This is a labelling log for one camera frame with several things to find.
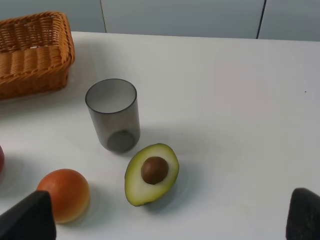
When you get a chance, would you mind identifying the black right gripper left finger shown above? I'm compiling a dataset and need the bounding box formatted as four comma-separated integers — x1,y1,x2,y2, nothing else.
0,190,57,240

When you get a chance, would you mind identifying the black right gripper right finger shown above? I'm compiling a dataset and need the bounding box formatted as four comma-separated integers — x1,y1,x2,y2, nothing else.
285,187,320,240

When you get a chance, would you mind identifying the red apple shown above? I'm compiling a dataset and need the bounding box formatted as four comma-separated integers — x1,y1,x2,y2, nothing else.
0,146,5,183

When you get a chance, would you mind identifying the orange wicker basket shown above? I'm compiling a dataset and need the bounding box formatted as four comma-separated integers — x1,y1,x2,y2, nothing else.
0,11,76,100

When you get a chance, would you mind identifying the orange peach fruit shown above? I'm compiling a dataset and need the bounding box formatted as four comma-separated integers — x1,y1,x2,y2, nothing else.
36,168,90,224

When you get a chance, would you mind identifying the halved avocado with pit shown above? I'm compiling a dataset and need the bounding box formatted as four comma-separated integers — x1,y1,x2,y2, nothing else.
124,143,180,207

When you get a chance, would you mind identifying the grey translucent plastic cup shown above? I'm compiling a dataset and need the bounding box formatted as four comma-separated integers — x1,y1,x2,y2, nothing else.
85,78,141,154

